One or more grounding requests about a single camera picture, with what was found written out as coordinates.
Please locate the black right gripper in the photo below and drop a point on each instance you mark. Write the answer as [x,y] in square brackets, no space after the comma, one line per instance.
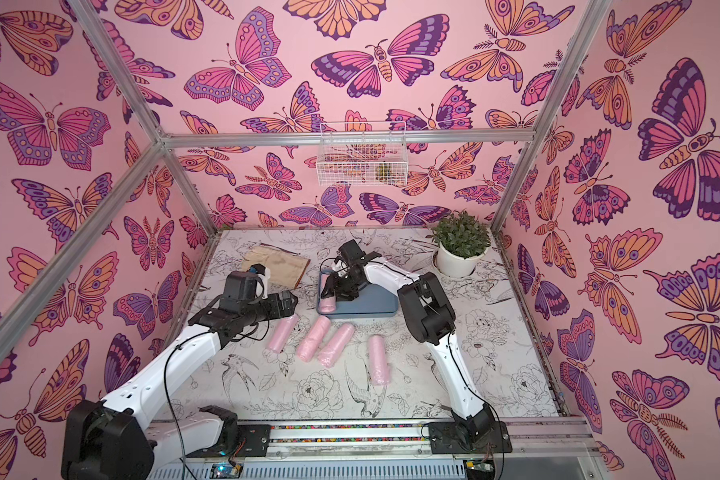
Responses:
[339,284]

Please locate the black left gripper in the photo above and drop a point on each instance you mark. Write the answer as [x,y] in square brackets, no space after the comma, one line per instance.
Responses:
[289,307]

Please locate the pink trash bag roll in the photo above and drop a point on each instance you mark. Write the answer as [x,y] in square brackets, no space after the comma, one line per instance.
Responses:
[282,333]
[327,302]
[312,341]
[331,352]
[378,362]

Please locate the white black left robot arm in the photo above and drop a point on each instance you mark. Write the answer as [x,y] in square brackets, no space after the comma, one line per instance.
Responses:
[114,438]

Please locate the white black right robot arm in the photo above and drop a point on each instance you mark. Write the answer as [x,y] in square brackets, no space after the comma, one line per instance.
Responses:
[431,320]

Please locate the blue plastic storage box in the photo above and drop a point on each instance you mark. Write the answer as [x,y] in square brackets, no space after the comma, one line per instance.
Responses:
[373,302]

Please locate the cream work glove red cuff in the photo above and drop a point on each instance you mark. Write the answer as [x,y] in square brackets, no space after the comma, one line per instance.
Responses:
[286,268]

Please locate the green plant in white pot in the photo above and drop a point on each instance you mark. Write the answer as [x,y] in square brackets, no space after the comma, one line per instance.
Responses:
[462,241]

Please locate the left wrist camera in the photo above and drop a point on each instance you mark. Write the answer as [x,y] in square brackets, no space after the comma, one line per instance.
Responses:
[263,275]

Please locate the white wire wall basket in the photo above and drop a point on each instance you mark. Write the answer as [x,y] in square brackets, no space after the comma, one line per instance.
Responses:
[365,164]

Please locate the aluminium frame post left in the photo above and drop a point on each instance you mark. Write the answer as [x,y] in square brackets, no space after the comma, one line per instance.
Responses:
[93,27]

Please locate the aluminium frame post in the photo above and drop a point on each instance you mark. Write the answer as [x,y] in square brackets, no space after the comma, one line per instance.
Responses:
[93,27]
[577,49]

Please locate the aluminium frame top bar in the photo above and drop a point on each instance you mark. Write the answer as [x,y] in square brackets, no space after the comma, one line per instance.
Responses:
[382,136]

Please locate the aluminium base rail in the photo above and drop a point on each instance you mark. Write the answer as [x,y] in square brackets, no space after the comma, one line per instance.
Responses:
[400,437]

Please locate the aluminium frame post right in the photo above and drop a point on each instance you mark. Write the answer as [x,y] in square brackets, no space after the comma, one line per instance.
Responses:
[577,49]

